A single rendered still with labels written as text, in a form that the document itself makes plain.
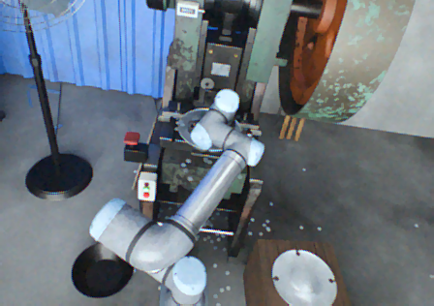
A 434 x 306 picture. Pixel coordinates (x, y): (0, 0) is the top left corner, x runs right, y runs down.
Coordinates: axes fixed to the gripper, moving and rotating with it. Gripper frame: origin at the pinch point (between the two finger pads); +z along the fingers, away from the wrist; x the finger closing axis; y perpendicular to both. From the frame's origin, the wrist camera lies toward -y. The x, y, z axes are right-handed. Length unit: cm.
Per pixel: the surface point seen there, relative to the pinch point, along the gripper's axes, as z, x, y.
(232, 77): -6.0, 27.0, 7.2
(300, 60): -1, 44, 39
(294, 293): 32, -53, 45
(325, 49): -27, 30, 38
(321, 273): 37, -44, 59
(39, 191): 89, -5, -91
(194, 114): 19.0, 21.1, -6.2
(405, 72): 85, 112, 155
